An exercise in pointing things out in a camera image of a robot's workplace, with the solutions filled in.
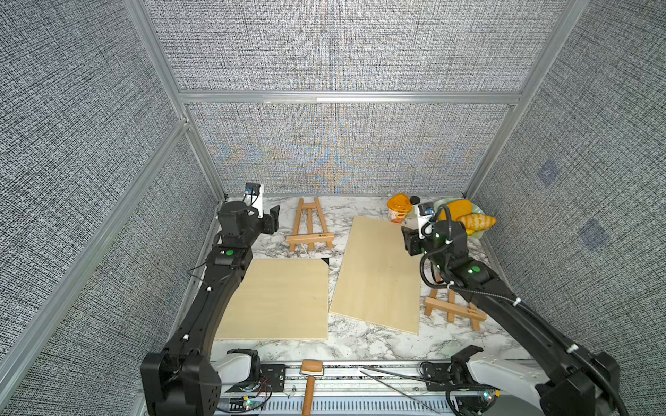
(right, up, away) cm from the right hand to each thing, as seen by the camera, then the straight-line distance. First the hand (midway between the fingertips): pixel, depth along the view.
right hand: (411, 218), depth 76 cm
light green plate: (+32, -6, +25) cm, 41 cm away
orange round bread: (+27, +4, +28) cm, 39 cm away
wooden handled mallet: (-29, -43, -2) cm, 52 cm away
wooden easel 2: (-32, -7, +25) cm, 41 cm away
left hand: (-41, +5, +1) cm, 41 cm away
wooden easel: (+15, -29, +7) cm, 33 cm away
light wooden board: (-7, -22, +17) cm, 28 cm away
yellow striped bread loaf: (+33, -1, +24) cm, 41 cm away
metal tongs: (-4, -45, 0) cm, 46 cm away
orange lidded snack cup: (+4, +5, +30) cm, 31 cm away
